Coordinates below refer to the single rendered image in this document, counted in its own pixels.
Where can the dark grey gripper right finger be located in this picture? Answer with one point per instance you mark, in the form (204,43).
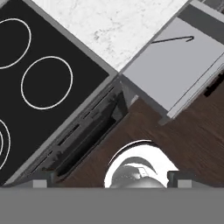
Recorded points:
(173,178)

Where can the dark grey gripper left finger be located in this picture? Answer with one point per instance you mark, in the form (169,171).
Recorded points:
(49,178)

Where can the open grey drawer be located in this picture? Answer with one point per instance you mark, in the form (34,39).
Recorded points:
(175,70)

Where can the round white and silver object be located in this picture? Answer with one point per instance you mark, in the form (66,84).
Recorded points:
(145,157)

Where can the black glass hob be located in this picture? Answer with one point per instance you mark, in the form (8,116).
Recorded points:
(58,40)

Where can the grey oven front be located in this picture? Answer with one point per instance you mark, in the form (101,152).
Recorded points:
(87,122)

